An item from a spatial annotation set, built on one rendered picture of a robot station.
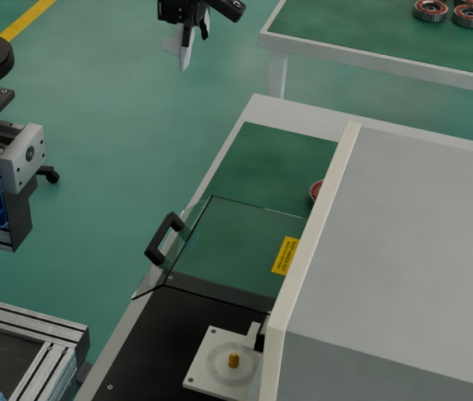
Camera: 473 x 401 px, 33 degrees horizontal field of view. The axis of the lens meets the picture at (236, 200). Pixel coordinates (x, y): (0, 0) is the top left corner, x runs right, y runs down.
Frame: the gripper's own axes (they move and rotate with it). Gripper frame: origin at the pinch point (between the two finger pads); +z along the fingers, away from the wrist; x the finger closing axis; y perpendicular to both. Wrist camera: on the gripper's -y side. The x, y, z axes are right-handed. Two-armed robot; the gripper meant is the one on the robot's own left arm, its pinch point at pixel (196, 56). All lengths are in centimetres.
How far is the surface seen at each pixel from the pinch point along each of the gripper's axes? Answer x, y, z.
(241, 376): 48, -26, 37
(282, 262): 44, -30, 9
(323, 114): -49, -21, 40
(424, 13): -116, -42, 37
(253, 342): 47, -27, 27
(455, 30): -114, -53, 40
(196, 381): 51, -18, 37
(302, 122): -43, -17, 40
